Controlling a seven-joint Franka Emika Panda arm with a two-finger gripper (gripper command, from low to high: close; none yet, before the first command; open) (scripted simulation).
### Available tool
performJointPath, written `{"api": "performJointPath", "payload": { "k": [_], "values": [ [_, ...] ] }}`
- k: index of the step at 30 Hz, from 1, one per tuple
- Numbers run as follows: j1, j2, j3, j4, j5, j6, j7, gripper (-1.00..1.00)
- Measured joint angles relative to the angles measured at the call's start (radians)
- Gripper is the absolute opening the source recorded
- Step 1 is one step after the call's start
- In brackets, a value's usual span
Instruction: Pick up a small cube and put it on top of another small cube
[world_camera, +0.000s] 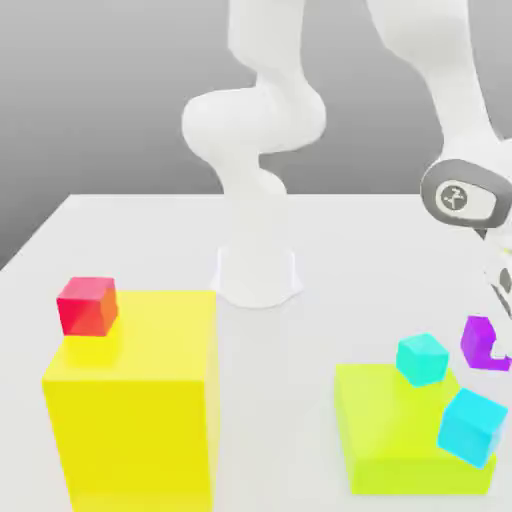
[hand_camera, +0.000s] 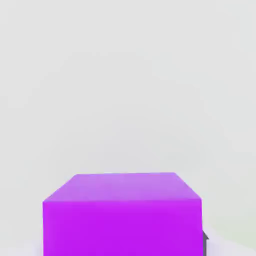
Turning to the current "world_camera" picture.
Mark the large lime box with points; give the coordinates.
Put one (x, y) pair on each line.
(392, 440)

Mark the small red cube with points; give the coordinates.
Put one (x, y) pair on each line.
(82, 310)

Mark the small purple cube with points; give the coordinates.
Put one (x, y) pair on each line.
(476, 344)

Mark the large yellow box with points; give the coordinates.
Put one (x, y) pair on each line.
(132, 420)

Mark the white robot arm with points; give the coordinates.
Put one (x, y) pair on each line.
(256, 124)

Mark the small turquoise cube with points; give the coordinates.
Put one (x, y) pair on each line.
(422, 360)

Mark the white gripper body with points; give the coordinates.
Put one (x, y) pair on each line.
(502, 340)

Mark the small cyan cube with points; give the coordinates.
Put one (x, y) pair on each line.
(470, 428)

